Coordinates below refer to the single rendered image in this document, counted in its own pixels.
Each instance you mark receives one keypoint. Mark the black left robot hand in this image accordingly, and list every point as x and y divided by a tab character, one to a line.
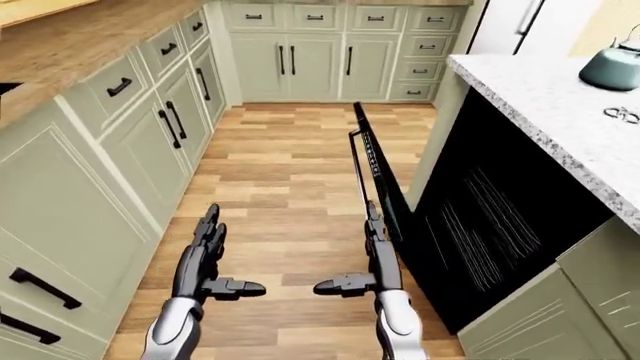
192	262

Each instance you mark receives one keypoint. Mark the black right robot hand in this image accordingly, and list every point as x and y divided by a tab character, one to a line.
385	270

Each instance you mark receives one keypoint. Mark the black dishwasher door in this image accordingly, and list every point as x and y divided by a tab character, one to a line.
385	187

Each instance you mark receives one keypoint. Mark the black dishwasher body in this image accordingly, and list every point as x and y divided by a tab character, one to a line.
500	157

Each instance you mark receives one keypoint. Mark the green cabinet under wooden countertop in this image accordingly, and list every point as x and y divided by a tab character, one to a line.
75	180

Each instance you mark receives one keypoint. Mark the green cabinet under stone countertop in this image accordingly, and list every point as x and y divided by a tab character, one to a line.
550	318

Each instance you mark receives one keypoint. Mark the green cabinet with seven drawers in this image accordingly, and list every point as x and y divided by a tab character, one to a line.
320	56

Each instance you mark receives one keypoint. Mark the speckled white stone countertop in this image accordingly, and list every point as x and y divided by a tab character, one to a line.
550	97

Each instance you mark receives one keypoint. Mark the black sink basin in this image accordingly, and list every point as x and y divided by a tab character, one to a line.
7	88

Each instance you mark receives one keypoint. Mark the light wooden countertop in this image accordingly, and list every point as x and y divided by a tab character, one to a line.
65	41

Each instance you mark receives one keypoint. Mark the white refrigerator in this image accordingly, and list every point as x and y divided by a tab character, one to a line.
500	22

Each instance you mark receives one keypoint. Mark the teal kettle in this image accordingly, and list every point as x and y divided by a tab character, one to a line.
612	65

